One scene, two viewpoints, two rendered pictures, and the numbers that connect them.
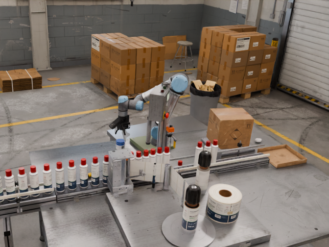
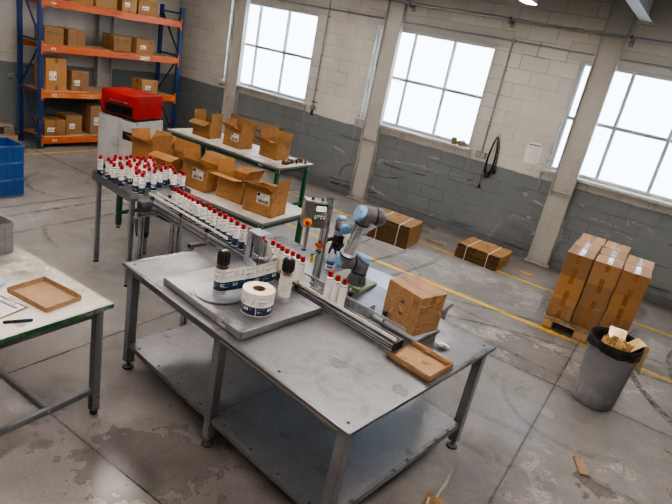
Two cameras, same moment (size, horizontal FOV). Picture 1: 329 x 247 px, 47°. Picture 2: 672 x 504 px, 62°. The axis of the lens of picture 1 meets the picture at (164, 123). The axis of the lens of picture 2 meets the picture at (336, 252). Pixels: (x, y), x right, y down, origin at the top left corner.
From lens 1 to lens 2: 345 cm
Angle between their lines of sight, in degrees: 58
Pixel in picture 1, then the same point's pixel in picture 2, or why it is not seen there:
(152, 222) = not seen: hidden behind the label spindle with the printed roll
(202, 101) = (590, 353)
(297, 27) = not seen: outside the picture
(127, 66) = (570, 278)
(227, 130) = (394, 295)
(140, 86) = (583, 318)
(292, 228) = (269, 355)
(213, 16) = not seen: outside the picture
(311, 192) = (352, 377)
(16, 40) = (522, 217)
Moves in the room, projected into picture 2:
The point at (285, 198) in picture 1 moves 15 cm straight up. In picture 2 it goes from (322, 356) to (327, 333)
